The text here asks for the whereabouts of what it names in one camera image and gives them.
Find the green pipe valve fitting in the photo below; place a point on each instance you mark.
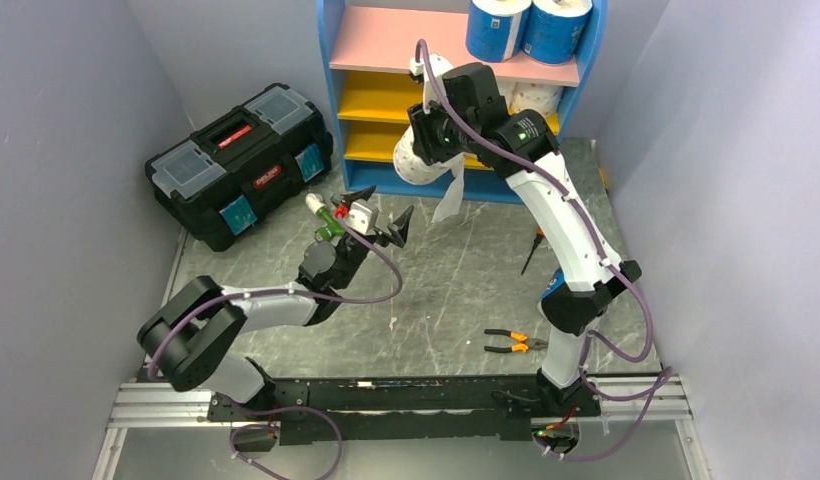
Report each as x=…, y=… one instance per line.
x=331, y=227

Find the blue cartoon roll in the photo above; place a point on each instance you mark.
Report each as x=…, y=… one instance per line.
x=554, y=28

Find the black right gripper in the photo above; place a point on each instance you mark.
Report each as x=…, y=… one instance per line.
x=422, y=125

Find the orange handled screwdriver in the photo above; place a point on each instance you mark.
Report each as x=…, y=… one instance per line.
x=536, y=242

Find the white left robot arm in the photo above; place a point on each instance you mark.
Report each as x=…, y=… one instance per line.
x=188, y=339

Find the orange handled pliers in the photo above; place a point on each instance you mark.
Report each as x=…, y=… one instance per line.
x=522, y=342

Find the blue shelf unit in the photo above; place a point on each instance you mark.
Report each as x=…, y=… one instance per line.
x=366, y=51

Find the white dotted roll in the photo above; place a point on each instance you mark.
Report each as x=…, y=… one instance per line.
x=506, y=89

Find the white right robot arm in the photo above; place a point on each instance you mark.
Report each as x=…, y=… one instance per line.
x=594, y=273

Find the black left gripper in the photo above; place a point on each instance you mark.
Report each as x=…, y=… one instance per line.
x=398, y=229

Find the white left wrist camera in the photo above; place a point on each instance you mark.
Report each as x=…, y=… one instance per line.
x=359, y=216

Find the black toolbox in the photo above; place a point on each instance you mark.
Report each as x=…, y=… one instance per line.
x=230, y=175

